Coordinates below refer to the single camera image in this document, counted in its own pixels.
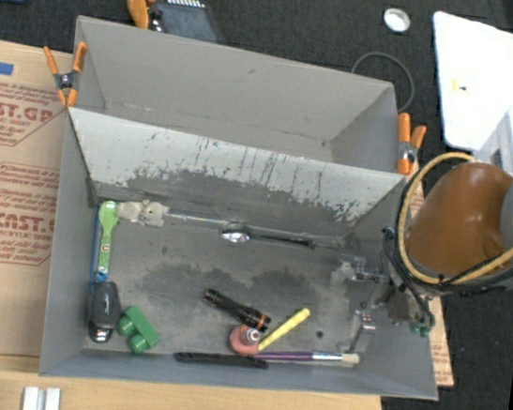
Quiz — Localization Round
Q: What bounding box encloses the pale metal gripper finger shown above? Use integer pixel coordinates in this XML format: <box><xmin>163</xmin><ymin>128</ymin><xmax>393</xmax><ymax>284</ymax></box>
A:
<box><xmin>342</xmin><ymin>308</ymin><xmax>381</xmax><ymax>359</ymax></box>
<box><xmin>334</xmin><ymin>251</ymin><xmax>393</xmax><ymax>288</ymax></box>

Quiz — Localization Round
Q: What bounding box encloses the purple paintbrush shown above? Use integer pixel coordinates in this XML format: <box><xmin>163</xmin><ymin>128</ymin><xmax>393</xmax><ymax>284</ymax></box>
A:
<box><xmin>252</xmin><ymin>339</ymin><xmax>362</xmax><ymax>375</ymax></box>

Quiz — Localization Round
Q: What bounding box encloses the yellow marker pen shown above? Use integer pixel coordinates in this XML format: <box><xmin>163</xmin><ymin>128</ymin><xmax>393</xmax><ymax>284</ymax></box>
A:
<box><xmin>256</xmin><ymin>301</ymin><xmax>313</xmax><ymax>358</ymax></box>

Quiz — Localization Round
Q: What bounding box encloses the silver metal spoon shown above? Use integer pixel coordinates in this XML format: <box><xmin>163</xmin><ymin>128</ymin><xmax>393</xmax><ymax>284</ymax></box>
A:
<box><xmin>219</xmin><ymin>224</ymin><xmax>317</xmax><ymax>257</ymax></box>

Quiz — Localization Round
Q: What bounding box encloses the black flashlight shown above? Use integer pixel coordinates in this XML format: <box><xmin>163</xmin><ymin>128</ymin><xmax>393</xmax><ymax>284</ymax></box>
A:
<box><xmin>199</xmin><ymin>287</ymin><xmax>276</xmax><ymax>335</ymax></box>

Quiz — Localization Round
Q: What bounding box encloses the black flat bar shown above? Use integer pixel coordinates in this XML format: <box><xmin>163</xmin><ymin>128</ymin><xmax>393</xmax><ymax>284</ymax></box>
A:
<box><xmin>173</xmin><ymin>345</ymin><xmax>271</xmax><ymax>375</ymax></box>

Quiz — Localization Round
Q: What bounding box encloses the grey metal bin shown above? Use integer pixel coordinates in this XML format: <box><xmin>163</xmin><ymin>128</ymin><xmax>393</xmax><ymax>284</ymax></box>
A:
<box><xmin>26</xmin><ymin>15</ymin><xmax>485</xmax><ymax>410</ymax></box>

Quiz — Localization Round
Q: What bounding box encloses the green toy block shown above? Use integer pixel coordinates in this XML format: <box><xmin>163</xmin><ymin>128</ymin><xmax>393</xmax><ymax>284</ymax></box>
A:
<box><xmin>113</xmin><ymin>302</ymin><xmax>166</xmax><ymax>357</ymax></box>

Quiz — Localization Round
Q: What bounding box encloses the green plastic spoon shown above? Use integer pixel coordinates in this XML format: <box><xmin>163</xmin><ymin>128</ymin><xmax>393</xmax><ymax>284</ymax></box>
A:
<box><xmin>89</xmin><ymin>198</ymin><xmax>123</xmax><ymax>278</ymax></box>

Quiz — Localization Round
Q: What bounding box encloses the black computer mouse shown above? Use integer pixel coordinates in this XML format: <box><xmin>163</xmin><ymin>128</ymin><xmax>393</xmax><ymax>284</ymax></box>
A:
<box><xmin>81</xmin><ymin>278</ymin><xmax>127</xmax><ymax>347</ymax></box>

